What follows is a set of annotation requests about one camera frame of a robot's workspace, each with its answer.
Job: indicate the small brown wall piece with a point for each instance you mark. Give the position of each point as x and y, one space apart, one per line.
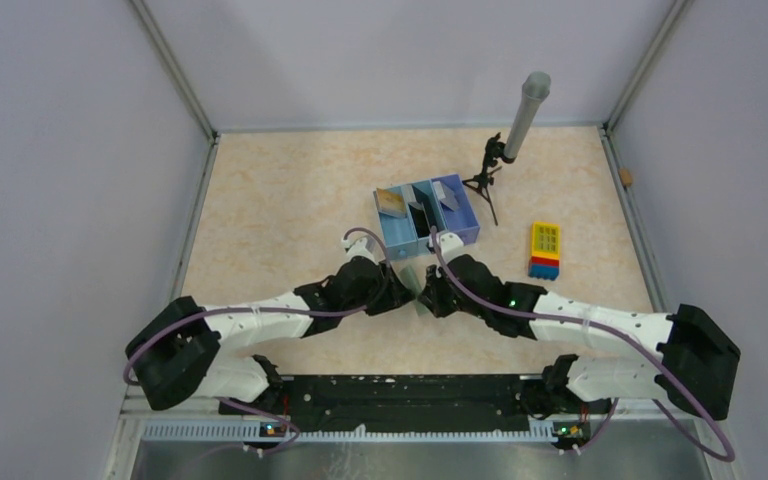
625 177

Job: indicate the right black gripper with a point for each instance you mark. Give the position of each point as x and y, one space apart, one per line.
431 295

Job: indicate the grey cylinder on tripod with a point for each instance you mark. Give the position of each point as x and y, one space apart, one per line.
534 91

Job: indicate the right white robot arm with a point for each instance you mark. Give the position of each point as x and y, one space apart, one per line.
683 358

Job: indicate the gold credit card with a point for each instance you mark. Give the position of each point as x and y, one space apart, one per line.
390 203

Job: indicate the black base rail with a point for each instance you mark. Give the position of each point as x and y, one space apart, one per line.
422 403

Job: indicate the purple card tray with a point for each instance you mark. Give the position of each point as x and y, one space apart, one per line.
464 221

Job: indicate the green leather card holder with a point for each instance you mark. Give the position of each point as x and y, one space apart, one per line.
411 281

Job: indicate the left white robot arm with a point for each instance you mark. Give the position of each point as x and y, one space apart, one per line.
184 350

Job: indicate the coloured toy brick block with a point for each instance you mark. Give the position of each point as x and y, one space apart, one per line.
544 251

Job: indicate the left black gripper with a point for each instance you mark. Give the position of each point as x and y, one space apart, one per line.
397 296

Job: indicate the middle blue card tray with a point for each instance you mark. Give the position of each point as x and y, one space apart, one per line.
422 192

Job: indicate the black credit card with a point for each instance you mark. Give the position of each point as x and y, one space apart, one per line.
423 219

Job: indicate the light blue card tray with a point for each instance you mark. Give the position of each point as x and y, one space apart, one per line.
399 235

